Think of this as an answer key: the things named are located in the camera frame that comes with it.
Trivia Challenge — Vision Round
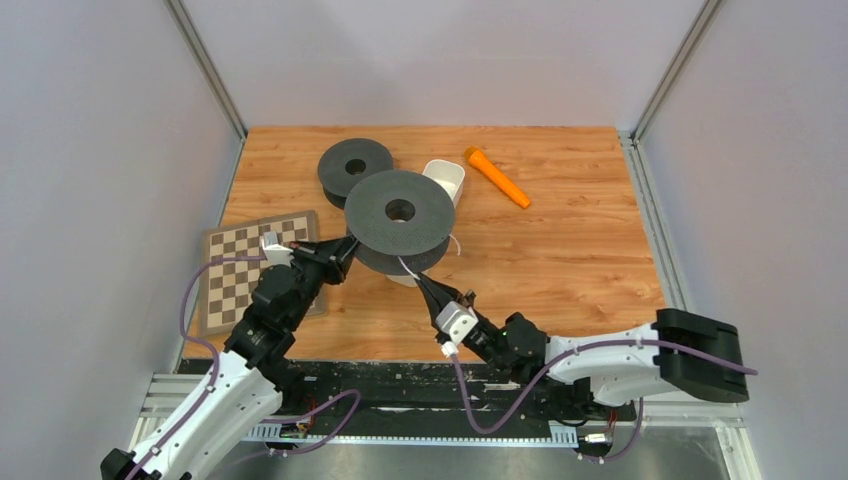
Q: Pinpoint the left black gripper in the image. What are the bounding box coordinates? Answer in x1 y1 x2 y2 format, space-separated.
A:
286 231 362 329

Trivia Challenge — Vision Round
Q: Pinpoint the white thin cable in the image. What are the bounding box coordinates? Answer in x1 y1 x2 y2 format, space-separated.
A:
396 233 463 283

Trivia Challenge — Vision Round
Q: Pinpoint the black spool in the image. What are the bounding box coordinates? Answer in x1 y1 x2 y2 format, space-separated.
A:
344 170 456 276
317 138 394 209

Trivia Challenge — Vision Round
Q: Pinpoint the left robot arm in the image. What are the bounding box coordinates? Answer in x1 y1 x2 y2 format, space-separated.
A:
100 235 360 479

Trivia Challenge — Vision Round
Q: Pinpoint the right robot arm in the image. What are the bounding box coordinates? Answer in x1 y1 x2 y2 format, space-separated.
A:
413 273 756 418

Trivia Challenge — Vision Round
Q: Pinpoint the wooden chessboard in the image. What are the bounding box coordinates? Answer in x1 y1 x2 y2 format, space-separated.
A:
196 210 319 337

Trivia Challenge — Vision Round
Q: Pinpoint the white oblong tray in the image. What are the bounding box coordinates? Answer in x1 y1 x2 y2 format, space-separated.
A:
386 159 466 287

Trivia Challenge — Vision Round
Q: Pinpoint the orange flashlight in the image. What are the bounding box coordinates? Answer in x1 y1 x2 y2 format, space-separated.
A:
463 146 532 209

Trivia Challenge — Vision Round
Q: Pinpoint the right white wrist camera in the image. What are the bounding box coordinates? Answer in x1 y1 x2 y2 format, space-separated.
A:
435 302 479 359

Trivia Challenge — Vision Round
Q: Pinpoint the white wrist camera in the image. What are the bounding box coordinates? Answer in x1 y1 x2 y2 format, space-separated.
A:
260 230 293 267
435 302 479 359

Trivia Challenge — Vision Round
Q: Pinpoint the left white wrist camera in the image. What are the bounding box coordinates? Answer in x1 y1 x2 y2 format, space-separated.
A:
260 230 293 267

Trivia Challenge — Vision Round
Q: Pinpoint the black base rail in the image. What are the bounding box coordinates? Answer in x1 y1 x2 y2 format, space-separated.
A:
142 360 743 448

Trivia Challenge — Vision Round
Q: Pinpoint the left aluminium frame post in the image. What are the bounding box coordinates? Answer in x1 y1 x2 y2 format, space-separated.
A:
163 0 248 144

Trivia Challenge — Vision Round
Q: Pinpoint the aluminium frame post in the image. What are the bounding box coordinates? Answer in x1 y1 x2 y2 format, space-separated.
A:
163 0 248 144
630 0 725 144

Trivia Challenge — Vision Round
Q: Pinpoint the right aluminium frame post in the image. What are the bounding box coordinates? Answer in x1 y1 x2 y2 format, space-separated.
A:
630 0 725 144

